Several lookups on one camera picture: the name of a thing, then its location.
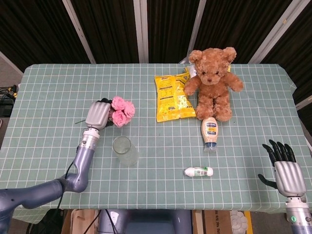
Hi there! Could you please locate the clear glass cup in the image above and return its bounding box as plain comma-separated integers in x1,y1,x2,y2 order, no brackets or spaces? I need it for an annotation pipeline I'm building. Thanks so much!
112,136,139,167

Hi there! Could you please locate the wooden plank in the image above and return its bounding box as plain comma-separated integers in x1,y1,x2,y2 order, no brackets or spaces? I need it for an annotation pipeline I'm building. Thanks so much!
192,210,204,234

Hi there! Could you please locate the pale pink rose-shaped object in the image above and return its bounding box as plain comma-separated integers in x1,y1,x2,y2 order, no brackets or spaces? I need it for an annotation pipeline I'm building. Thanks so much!
230,211,249,231

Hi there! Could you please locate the aluminium frame post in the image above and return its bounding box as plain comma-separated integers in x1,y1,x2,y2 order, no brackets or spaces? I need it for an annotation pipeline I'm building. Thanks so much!
179,0,208,64
249,0,307,64
133,0,149,63
62,0,96,64

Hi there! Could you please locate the brown cardboard box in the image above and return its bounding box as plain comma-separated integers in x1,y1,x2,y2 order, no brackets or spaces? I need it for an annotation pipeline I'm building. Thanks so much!
60,209,99,234
204,210,232,234

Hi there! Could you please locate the small white green-label bottle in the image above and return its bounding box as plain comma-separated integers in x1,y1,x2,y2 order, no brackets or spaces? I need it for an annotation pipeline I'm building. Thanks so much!
184,166,214,177

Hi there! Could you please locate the white and yellow packet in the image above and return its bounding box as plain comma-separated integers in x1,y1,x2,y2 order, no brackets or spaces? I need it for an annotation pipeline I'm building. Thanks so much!
186,63,198,79

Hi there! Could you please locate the pink artificial flower bouquet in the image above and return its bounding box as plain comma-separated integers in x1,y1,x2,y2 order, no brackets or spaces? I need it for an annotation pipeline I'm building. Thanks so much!
75,96,136,128

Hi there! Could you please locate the brown teddy bear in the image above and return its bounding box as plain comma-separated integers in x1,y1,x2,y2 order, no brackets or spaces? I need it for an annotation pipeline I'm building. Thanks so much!
183,46,244,122

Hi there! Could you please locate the green checked tablecloth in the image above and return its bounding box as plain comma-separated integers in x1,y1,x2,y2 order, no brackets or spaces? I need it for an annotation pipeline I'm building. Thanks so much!
0,63,312,224

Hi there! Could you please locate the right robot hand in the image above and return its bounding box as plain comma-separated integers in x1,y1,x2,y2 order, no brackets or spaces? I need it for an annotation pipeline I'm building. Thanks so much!
257,139,307,197

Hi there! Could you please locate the yellow snack bag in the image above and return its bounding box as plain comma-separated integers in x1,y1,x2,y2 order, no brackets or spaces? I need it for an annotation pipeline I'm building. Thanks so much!
154,67,197,122

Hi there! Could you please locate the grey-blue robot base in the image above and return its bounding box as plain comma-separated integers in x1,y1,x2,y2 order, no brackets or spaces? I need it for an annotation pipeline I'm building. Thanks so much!
97,209,193,234

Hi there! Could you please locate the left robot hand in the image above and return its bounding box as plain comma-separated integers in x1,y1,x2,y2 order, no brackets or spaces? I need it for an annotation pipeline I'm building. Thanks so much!
84,97,113,130

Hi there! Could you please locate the black electronics with cables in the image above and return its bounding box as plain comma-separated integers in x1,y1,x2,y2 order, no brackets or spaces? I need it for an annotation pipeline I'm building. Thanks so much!
0,84,20,118

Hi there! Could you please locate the mayonnaise squeeze bottle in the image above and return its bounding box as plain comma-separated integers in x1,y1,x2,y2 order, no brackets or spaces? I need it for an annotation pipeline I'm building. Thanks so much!
201,117,218,154

